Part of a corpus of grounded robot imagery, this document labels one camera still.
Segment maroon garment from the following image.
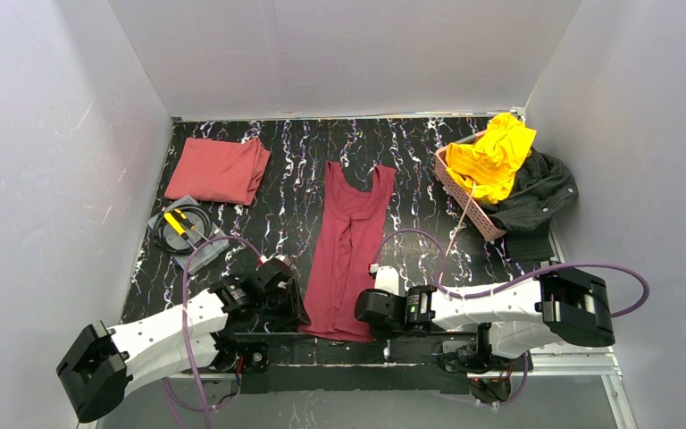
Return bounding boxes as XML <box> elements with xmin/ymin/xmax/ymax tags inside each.
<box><xmin>299</xmin><ymin>161</ymin><xmax>396</xmax><ymax>342</ymax></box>

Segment pink laundry basket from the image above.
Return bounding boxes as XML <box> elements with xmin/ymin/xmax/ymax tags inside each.
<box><xmin>433</xmin><ymin>130</ymin><xmax>506</xmax><ymax>241</ymax></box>

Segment coral pink t-shirt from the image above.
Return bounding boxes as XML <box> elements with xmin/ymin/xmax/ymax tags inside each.
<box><xmin>164</xmin><ymin>138</ymin><xmax>271</xmax><ymax>206</ymax></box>

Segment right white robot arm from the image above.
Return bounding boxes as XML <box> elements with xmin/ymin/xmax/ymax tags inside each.
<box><xmin>354</xmin><ymin>266</ymin><xmax>615</xmax><ymax>360</ymax></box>

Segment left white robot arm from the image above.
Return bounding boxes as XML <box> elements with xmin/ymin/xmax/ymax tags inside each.
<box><xmin>56</xmin><ymin>257</ymin><xmax>309</xmax><ymax>424</ymax></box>

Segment yellow black screwdriver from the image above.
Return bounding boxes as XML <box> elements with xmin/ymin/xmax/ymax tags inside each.
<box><xmin>163</xmin><ymin>211</ymin><xmax>196</xmax><ymax>248</ymax></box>
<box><xmin>171</xmin><ymin>209</ymin><xmax>206</xmax><ymax>242</ymax></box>

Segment clear plastic case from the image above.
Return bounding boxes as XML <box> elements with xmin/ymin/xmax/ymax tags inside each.
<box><xmin>146</xmin><ymin>195</ymin><xmax>224</xmax><ymax>268</ymax></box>

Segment yellow garment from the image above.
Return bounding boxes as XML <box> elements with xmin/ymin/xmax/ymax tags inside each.
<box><xmin>445</xmin><ymin>113</ymin><xmax>537</xmax><ymax>205</ymax></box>

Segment black garment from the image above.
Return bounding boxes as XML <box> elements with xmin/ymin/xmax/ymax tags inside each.
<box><xmin>483</xmin><ymin>149</ymin><xmax>578</xmax><ymax>262</ymax></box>

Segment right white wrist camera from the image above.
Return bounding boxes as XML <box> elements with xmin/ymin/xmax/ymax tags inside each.
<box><xmin>369</xmin><ymin>263</ymin><xmax>401</xmax><ymax>296</ymax></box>

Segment coiled black cable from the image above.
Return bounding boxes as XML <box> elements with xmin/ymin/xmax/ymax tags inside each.
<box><xmin>153</xmin><ymin>205</ymin><xmax>213</xmax><ymax>257</ymax></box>

